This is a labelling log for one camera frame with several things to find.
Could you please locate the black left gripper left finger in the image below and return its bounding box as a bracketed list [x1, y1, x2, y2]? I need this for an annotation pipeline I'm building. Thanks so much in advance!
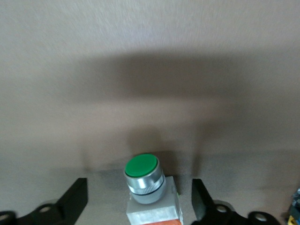
[0, 178, 89, 225]

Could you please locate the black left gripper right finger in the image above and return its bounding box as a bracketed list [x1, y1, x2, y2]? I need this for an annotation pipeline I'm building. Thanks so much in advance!
[191, 178, 281, 225]

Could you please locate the green push button orange block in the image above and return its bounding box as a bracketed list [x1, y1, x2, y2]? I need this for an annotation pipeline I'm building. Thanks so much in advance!
[123, 153, 184, 225]

